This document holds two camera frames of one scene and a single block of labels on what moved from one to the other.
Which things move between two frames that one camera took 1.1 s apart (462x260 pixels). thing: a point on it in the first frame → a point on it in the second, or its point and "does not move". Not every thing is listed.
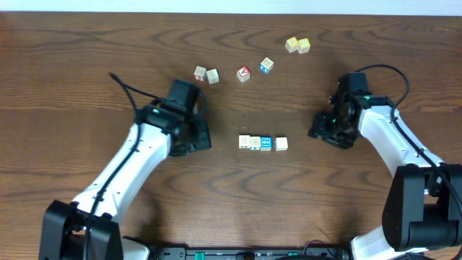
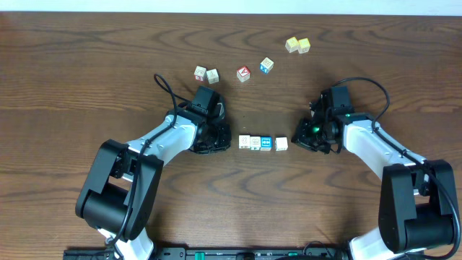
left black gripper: [201, 133] → [220, 136]
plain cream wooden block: [281, 144] does not move
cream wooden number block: [244, 141] does not move
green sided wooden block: [255, 143] does not move
